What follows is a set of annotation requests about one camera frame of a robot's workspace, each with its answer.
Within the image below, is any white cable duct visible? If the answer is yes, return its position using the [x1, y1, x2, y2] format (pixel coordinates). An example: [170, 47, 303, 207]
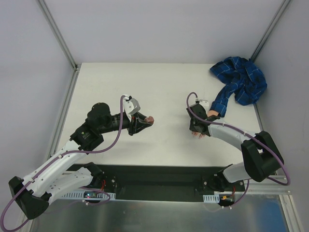
[203, 194, 220, 203]
[59, 190, 116, 201]

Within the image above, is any white cable duct left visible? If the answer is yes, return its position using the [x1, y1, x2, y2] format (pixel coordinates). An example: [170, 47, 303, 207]
[59, 190, 116, 201]

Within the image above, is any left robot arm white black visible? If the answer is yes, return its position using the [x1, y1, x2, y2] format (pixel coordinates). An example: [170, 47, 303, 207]
[9, 100, 154, 220]

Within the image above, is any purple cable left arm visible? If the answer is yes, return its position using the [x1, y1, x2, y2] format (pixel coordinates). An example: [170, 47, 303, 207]
[0, 94, 130, 230]

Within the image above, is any left aluminium frame post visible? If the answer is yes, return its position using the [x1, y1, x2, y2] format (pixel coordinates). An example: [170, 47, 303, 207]
[36, 0, 82, 72]

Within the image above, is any white cable duct right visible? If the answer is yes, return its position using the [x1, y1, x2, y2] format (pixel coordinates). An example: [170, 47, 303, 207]
[203, 194, 220, 203]

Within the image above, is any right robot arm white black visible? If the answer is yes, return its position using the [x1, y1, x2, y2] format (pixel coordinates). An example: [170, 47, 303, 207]
[186, 102, 290, 192]

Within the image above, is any blue plaid shirt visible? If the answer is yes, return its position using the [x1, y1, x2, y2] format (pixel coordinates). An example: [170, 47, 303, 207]
[210, 57, 267, 117]

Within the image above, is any right aluminium frame post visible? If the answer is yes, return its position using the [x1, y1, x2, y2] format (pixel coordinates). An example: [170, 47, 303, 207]
[250, 0, 293, 62]

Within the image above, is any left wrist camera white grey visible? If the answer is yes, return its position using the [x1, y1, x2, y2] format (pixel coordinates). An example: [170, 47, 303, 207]
[123, 94, 140, 120]

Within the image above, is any aluminium frame post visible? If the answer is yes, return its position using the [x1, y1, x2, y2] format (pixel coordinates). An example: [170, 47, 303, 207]
[36, 0, 82, 72]
[250, 0, 293, 62]

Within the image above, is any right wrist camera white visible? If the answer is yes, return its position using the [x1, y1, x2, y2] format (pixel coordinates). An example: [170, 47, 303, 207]
[196, 98, 210, 109]

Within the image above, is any aluminium rail right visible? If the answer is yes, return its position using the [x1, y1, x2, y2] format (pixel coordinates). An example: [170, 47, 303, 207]
[247, 179, 292, 195]

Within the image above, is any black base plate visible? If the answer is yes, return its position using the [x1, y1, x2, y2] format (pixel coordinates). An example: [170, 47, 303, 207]
[65, 163, 249, 201]

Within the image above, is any mannequin hand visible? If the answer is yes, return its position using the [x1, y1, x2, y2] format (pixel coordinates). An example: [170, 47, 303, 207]
[192, 110, 219, 139]

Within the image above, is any red nail polish bottle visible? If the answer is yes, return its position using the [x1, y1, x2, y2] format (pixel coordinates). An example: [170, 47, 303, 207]
[144, 116, 154, 124]

